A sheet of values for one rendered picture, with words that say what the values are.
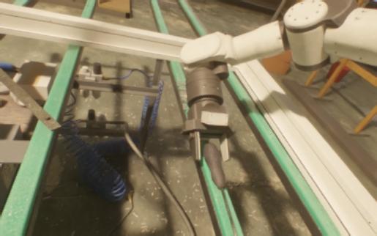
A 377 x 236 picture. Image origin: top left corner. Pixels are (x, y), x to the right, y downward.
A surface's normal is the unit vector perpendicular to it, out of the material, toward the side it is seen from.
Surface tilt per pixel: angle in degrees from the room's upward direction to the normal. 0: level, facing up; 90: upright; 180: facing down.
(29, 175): 0
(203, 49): 53
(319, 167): 90
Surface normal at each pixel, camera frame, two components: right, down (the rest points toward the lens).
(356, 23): -0.69, -0.26
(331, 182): -0.94, -0.08
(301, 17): -0.46, -0.58
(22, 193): 0.27, -0.76
